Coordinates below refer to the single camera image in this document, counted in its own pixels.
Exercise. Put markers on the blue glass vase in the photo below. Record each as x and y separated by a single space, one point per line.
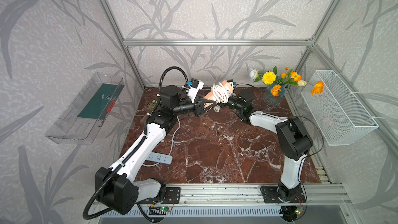
274 94

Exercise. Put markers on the wooden brush green bristles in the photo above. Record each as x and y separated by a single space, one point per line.
152 105

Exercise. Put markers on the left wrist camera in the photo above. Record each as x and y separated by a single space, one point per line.
192 87

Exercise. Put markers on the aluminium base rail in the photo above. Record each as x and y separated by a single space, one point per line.
250 195

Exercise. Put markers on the red pen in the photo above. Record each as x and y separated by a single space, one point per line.
110 106

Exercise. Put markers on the white wire mesh basket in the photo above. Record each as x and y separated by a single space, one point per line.
341 117

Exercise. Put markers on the blue-white power strip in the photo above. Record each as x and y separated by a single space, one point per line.
159 158

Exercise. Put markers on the yellow orange flower bouquet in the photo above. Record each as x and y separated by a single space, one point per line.
286 77

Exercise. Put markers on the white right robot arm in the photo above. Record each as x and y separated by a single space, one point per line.
294 141

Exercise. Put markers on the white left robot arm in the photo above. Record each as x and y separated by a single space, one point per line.
116 188

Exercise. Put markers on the green booklet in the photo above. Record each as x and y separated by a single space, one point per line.
96 107

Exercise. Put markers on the pink power strip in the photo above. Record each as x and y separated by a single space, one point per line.
220 92

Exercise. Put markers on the clear plastic wall bin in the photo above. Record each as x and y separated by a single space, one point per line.
81 122

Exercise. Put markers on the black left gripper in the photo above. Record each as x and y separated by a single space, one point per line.
197 107

